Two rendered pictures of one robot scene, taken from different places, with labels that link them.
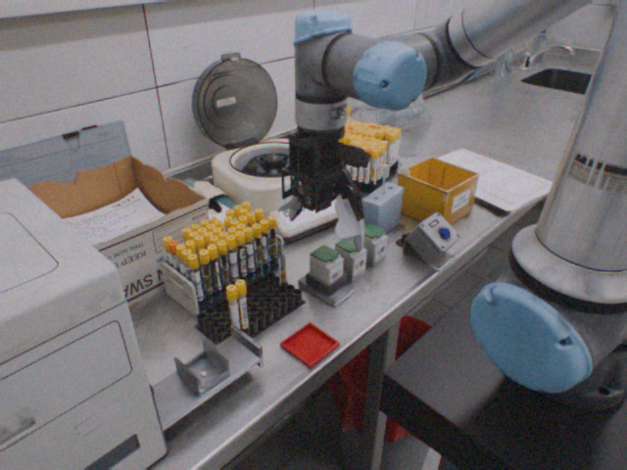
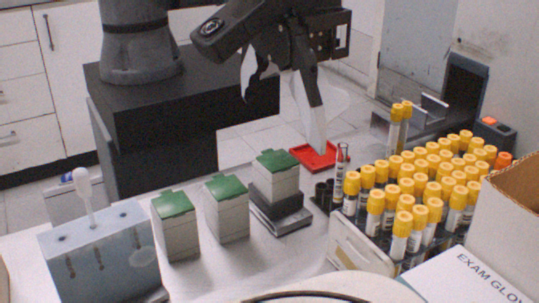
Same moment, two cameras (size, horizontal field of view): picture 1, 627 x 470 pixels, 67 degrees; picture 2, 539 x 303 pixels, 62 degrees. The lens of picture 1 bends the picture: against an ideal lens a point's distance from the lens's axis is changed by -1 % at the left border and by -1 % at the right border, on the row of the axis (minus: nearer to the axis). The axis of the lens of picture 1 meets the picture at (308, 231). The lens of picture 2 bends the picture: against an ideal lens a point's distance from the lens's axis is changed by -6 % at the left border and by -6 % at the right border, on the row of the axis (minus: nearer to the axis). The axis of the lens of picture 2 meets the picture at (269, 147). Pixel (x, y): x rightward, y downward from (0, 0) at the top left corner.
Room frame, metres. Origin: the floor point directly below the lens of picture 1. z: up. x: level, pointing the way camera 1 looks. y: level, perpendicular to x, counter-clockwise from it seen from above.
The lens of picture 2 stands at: (1.15, 0.09, 1.26)
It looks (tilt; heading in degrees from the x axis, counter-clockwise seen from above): 31 degrees down; 196
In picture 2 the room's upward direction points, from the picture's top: straight up
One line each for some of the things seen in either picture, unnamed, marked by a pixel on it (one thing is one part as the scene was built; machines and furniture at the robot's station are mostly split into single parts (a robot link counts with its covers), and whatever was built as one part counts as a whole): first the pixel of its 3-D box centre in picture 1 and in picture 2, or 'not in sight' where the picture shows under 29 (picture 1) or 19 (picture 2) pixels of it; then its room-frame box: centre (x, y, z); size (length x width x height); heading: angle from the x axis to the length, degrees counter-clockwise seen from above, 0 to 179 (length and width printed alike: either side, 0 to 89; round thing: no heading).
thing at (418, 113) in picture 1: (404, 101); not in sight; (1.62, -0.32, 0.94); 0.20 x 0.17 x 0.14; 117
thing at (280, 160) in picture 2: (326, 255); (276, 159); (0.69, -0.03, 0.95); 0.05 x 0.04 x 0.01; 48
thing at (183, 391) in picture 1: (189, 380); (431, 113); (0.44, 0.16, 0.92); 0.21 x 0.07 x 0.05; 136
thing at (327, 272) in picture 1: (325, 269); (275, 182); (0.69, -0.03, 0.92); 0.05 x 0.04 x 0.06; 48
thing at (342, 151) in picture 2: (282, 270); (339, 180); (0.68, 0.05, 0.93); 0.01 x 0.01 x 0.10; 46
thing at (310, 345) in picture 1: (310, 344); (319, 155); (0.55, 0.00, 0.88); 0.07 x 0.07 x 0.01; 46
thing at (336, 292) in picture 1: (325, 281); (275, 199); (0.69, -0.03, 0.89); 0.09 x 0.05 x 0.04; 48
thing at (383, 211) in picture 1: (381, 213); (103, 264); (0.88, -0.15, 0.92); 0.10 x 0.07 x 0.10; 142
